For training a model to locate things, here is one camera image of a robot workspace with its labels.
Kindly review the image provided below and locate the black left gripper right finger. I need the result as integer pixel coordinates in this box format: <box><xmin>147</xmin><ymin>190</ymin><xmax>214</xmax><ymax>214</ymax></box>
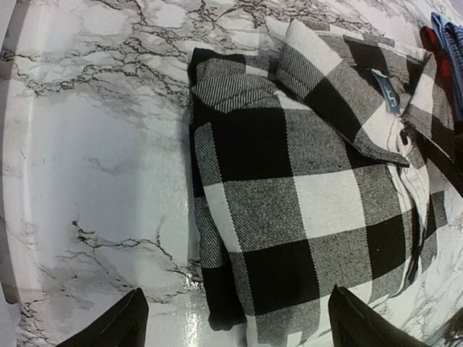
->
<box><xmin>328</xmin><ymin>286</ymin><xmax>426</xmax><ymax>347</ymax></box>

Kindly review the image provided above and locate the blue checkered shirt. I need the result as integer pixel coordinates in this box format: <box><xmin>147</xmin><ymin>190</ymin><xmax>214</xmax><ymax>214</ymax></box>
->
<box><xmin>444</xmin><ymin>22</ymin><xmax>462</xmax><ymax>122</ymax></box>

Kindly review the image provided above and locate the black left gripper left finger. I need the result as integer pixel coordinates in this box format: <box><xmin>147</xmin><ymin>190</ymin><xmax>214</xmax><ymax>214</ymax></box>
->
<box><xmin>56</xmin><ymin>288</ymin><xmax>149</xmax><ymax>347</ymax></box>

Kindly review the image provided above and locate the black white checkered shirt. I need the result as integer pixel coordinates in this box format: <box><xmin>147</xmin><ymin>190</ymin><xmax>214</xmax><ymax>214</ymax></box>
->
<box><xmin>188</xmin><ymin>20</ymin><xmax>462</xmax><ymax>346</ymax></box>

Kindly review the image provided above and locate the folded red plaid shirt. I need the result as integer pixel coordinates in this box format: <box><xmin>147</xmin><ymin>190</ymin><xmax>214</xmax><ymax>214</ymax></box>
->
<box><xmin>420</xmin><ymin>26</ymin><xmax>456</xmax><ymax>117</ymax></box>

